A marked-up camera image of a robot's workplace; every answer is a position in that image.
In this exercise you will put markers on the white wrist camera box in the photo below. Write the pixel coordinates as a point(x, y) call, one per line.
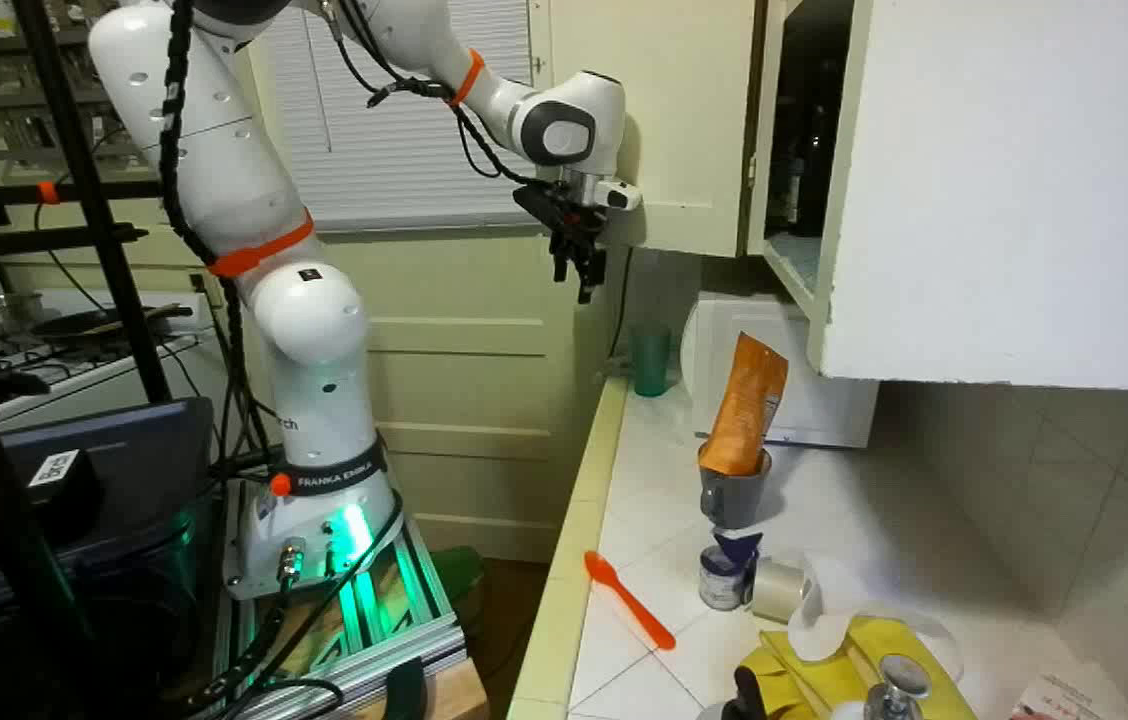
point(619, 198)

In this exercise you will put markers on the closed cream cabinet door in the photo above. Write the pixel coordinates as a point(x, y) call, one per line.
point(670, 121)

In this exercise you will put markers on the white window blind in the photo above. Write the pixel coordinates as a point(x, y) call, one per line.
point(377, 132)

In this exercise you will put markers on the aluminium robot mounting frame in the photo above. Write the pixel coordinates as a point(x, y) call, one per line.
point(377, 643)

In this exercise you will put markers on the yellow cloth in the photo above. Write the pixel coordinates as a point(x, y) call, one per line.
point(844, 681)

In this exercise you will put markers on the open cream cabinet door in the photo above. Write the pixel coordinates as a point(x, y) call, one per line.
point(1017, 186)

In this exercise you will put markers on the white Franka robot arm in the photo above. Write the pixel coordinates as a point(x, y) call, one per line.
point(310, 346)

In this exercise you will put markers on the cream wall cabinet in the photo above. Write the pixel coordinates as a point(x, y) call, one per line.
point(797, 252)

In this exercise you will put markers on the orange plastic spoon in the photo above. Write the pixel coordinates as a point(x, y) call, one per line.
point(628, 602)

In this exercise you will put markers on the soap bottle with black pump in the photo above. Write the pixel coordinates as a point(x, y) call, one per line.
point(744, 696)

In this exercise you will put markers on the black metal stand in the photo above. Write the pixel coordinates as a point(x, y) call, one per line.
point(86, 173)

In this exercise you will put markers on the dark storage case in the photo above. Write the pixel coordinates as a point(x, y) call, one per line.
point(126, 482)

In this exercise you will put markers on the clear tape roll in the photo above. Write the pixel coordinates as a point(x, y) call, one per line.
point(780, 587)

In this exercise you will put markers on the small blue white cup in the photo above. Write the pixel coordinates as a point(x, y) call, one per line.
point(728, 571)

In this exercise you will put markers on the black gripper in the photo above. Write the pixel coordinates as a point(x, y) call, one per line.
point(575, 213)

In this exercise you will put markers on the orange sachet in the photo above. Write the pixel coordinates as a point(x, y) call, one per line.
point(741, 407)

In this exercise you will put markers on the teal plastic cup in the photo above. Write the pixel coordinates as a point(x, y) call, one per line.
point(655, 360)

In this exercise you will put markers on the white plastic lid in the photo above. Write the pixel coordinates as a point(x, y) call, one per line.
point(814, 625)

